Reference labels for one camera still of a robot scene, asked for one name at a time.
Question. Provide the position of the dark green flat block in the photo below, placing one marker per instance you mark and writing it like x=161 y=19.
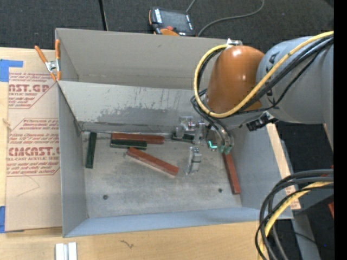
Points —
x=91 y=150
x=187 y=137
x=127 y=144

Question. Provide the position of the red-brown flat block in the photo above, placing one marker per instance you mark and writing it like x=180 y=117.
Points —
x=138 y=137
x=232 y=175
x=153 y=161

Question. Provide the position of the black cylinder on white bracket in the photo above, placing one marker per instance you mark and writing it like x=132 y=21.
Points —
x=260 y=124

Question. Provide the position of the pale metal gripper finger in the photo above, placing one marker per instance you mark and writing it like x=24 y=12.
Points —
x=194 y=161
x=182 y=131

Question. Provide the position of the grey metal bin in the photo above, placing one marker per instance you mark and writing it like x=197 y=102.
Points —
x=151 y=191

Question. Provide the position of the brown cardboard board, red print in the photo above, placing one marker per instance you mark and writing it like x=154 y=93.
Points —
x=32 y=188

